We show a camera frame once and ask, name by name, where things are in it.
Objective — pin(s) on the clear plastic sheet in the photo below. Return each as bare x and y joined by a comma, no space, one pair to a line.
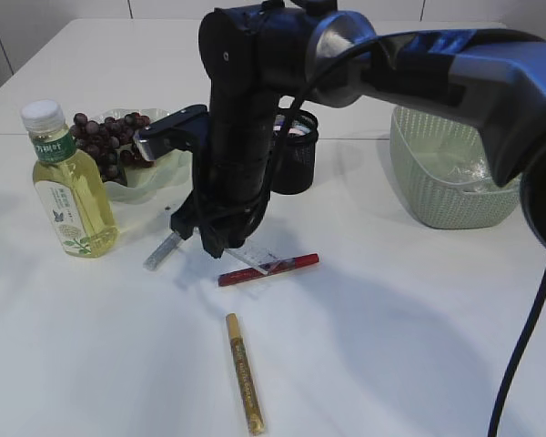
472,171

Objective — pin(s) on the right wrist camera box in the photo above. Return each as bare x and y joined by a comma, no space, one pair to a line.
185,130

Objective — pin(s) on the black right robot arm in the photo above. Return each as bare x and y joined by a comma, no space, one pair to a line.
493,80

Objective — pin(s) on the gold glitter marker pen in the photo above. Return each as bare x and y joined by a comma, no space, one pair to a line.
247,389

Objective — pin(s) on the artificial red grape bunch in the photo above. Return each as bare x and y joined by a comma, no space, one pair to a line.
111,143

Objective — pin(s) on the red marker pen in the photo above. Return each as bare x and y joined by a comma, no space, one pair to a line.
249,274

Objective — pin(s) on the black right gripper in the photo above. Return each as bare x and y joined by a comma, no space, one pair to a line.
221,226

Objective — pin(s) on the yellow tea bottle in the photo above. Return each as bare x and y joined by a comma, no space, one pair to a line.
68,183

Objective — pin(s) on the green woven plastic basket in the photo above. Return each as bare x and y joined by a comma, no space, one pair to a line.
422,146

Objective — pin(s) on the grey marker pen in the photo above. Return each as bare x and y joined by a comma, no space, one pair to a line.
162,252

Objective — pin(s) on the pink capped scissors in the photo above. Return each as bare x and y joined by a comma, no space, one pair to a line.
294,132

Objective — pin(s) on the clear plastic ruler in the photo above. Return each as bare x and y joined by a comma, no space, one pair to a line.
261,260

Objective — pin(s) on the green scalloped glass plate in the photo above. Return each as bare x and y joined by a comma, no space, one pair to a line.
141,184

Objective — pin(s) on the blue capped scissors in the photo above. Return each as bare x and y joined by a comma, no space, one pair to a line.
280,122

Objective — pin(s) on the black mesh pen holder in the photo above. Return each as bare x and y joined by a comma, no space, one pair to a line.
295,172

